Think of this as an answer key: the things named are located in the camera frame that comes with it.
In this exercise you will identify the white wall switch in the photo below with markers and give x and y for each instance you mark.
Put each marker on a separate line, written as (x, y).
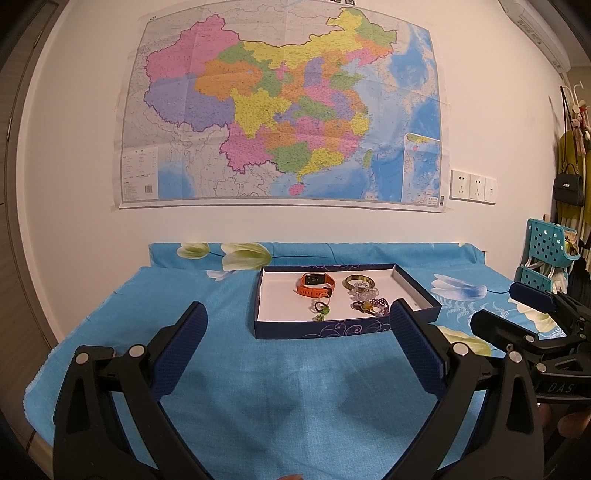
(491, 190)

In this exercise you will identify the dark blue shallow box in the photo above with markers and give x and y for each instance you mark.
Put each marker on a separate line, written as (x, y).
(323, 330)

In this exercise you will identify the white wall socket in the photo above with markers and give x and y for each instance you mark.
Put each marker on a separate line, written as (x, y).
(460, 184)
(477, 188)

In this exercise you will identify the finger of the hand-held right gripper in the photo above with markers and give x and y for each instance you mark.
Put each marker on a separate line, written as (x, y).
(531, 295)
(498, 327)

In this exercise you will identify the yellow hanging garment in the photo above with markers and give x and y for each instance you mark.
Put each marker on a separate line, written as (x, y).
(565, 147)

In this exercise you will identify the white air conditioner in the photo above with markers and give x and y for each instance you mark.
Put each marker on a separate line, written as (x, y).
(535, 27)

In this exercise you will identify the yellow amber pendant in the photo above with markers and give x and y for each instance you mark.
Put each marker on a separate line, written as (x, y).
(364, 307)

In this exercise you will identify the person's right hand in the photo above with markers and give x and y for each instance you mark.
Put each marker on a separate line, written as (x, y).
(575, 424)

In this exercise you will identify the blue floral tablecloth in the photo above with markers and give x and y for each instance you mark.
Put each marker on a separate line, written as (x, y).
(277, 392)

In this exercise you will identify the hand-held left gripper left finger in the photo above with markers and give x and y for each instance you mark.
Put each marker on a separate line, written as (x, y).
(184, 350)

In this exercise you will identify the teal perforated storage rack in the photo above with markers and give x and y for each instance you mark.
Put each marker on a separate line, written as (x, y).
(545, 244)

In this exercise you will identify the grey wooden door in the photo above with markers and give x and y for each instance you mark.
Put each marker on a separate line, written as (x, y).
(14, 207)

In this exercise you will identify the colourful wall map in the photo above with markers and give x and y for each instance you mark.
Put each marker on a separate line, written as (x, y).
(277, 115)

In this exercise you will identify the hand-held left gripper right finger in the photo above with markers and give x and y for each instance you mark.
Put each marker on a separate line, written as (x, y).
(415, 350)

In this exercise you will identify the black handbag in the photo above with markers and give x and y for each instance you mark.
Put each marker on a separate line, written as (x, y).
(569, 187)

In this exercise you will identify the orange wrist watch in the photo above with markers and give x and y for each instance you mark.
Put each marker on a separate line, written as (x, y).
(314, 278)

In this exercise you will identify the plush toy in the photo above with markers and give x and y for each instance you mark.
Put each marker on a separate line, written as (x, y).
(577, 129)

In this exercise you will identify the green jade bangle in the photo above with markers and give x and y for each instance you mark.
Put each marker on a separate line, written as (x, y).
(358, 276)

